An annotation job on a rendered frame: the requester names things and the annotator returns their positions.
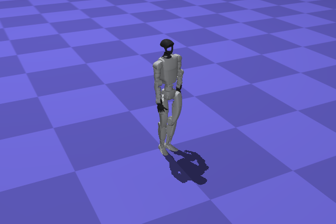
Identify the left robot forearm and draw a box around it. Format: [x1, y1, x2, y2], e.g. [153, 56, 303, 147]
[176, 74, 183, 88]

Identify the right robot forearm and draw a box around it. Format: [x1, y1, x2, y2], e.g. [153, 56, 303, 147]
[154, 81, 162, 103]

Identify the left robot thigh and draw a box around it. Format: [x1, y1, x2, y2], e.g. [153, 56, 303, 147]
[167, 91, 182, 125]

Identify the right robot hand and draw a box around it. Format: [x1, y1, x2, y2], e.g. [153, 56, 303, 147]
[157, 99, 167, 113]

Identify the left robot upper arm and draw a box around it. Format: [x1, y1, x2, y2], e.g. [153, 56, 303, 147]
[174, 54, 184, 77]

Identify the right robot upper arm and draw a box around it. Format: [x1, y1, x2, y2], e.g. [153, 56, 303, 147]
[153, 60, 163, 87]

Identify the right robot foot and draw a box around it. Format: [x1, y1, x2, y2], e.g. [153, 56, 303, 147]
[158, 144, 168, 155]

